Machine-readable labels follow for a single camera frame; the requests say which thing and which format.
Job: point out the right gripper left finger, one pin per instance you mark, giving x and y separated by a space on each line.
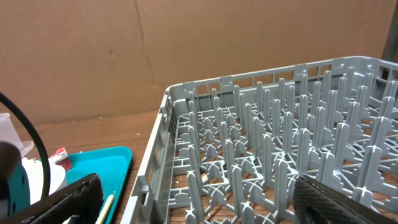
83 198

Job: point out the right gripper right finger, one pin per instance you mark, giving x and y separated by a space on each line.
314 202

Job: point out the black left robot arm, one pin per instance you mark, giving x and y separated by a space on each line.
15 191

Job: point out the grey dishwasher rack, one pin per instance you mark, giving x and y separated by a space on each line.
229 149

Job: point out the yellow plastic spoon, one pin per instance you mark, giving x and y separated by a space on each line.
104 211

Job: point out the teal plastic serving tray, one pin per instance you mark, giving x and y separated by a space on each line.
111 164

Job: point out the red foil snack wrapper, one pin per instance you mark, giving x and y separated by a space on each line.
61 158

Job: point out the medium white plate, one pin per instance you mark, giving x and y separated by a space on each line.
35 176

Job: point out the clear plastic bin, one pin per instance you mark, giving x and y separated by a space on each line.
9 134

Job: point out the brown cardboard backdrop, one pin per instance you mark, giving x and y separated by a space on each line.
65 60

